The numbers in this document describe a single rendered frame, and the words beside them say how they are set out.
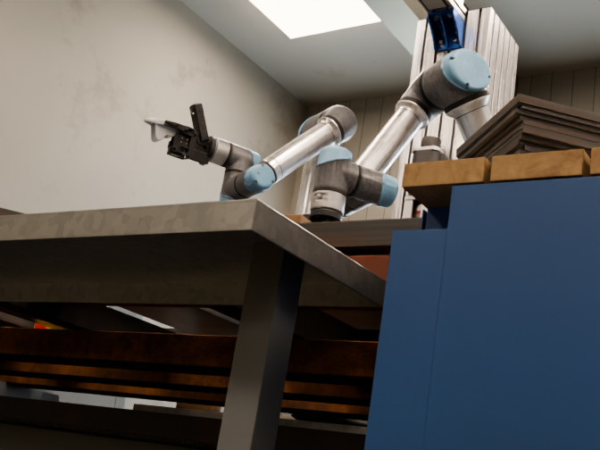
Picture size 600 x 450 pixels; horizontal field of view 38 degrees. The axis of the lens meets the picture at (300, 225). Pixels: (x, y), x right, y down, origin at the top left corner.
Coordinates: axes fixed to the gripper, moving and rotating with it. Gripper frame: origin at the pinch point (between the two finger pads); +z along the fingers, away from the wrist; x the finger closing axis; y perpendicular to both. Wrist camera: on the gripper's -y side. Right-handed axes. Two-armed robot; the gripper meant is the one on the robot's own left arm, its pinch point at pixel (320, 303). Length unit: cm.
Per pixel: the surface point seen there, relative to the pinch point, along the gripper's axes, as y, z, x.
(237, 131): 269, -197, -277
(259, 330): -47, 25, 82
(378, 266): -47, 12, 61
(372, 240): -46, 9, 61
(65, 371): 42, 22, 26
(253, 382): -47, 30, 82
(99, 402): 99, 21, -40
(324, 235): -39, 8, 61
